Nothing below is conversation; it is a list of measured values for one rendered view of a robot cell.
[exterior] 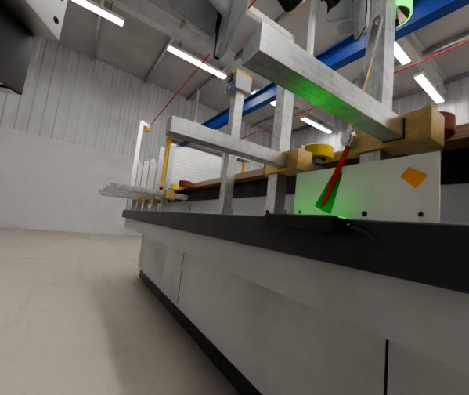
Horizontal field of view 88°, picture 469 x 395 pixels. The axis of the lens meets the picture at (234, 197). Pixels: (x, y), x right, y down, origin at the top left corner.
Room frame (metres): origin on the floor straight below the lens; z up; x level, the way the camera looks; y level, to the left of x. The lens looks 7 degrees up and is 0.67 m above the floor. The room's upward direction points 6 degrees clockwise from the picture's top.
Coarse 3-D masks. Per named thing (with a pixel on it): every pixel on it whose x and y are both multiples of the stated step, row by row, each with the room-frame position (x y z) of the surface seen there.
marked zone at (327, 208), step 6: (336, 180) 0.45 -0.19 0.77; (336, 186) 0.45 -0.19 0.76; (324, 192) 0.47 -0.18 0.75; (330, 192) 0.46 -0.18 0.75; (336, 192) 0.45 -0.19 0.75; (330, 198) 0.46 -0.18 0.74; (318, 204) 0.48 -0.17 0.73; (324, 204) 0.47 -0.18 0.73; (330, 204) 0.46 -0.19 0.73; (324, 210) 0.47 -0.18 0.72; (330, 210) 0.46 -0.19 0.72
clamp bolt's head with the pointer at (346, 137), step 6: (342, 138) 0.42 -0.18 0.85; (348, 138) 0.41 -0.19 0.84; (354, 144) 0.42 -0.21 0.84; (348, 150) 0.43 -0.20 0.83; (342, 156) 0.44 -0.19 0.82; (342, 162) 0.44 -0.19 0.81; (336, 168) 0.45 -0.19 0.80; (336, 174) 0.45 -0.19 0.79; (330, 180) 0.45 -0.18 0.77; (330, 186) 0.45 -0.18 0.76; (324, 198) 0.46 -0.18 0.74
